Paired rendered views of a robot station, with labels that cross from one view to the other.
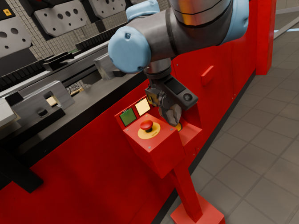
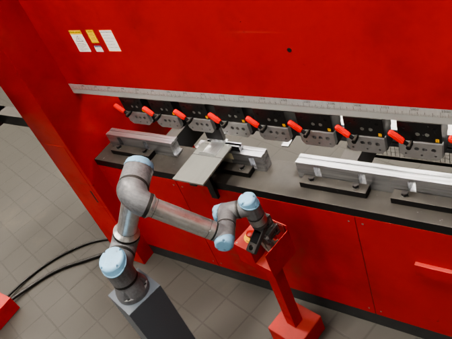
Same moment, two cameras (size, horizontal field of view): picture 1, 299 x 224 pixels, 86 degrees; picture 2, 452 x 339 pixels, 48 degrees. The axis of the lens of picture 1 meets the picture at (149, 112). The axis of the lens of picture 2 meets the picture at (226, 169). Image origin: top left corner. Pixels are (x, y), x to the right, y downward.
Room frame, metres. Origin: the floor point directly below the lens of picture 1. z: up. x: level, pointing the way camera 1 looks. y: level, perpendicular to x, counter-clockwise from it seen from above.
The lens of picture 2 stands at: (0.16, -1.53, 2.42)
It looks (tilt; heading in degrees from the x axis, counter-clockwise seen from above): 38 degrees down; 82
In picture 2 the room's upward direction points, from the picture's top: 23 degrees counter-clockwise
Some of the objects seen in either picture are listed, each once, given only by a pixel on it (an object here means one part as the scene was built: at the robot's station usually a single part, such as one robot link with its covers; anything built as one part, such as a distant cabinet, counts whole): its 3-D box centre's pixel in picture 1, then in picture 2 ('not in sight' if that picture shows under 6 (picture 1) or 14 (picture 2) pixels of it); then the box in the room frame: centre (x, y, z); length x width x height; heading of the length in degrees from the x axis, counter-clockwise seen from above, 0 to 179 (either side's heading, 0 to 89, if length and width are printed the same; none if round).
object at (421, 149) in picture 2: not in sight; (422, 134); (1.04, -0.32, 1.18); 0.15 x 0.09 x 0.17; 126
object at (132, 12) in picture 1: (147, 30); (250, 206); (0.41, -0.07, 1.03); 0.09 x 0.08 x 0.11; 152
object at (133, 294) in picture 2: not in sight; (128, 283); (-0.18, 0.09, 0.82); 0.15 x 0.15 x 0.10
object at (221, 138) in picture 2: not in sight; (214, 134); (0.48, 0.47, 1.05); 0.10 x 0.02 x 0.10; 126
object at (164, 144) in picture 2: not in sight; (142, 141); (0.16, 0.92, 0.92); 0.50 x 0.06 x 0.10; 126
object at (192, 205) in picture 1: (184, 187); (282, 290); (0.41, -0.02, 0.39); 0.06 x 0.06 x 0.54; 25
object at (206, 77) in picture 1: (208, 75); (434, 272); (0.95, -0.46, 0.59); 0.15 x 0.02 x 0.07; 126
